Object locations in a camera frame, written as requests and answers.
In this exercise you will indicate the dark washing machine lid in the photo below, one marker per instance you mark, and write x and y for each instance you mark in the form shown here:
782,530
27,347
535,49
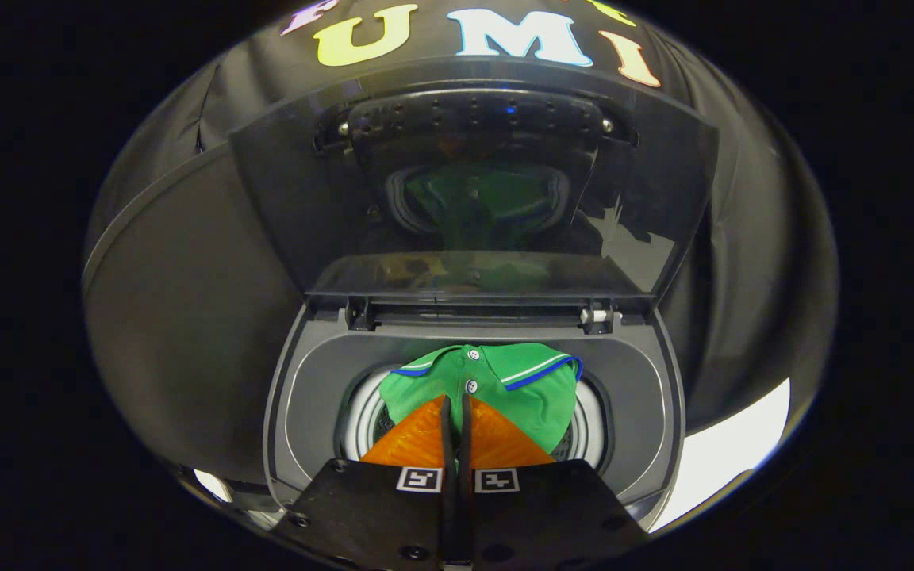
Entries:
290,206

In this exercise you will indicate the white flat board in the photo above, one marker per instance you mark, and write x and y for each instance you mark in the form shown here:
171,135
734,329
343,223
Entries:
731,448

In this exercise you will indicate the green polo shirt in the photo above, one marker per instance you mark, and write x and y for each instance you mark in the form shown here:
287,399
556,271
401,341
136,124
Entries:
520,396

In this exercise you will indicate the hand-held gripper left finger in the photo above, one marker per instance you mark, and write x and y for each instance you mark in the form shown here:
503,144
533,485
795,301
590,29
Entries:
378,507

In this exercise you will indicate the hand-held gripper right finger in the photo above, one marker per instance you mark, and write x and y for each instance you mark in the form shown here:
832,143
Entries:
544,507

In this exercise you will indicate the black backdrop cloth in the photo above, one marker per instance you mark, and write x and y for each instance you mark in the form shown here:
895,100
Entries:
758,277

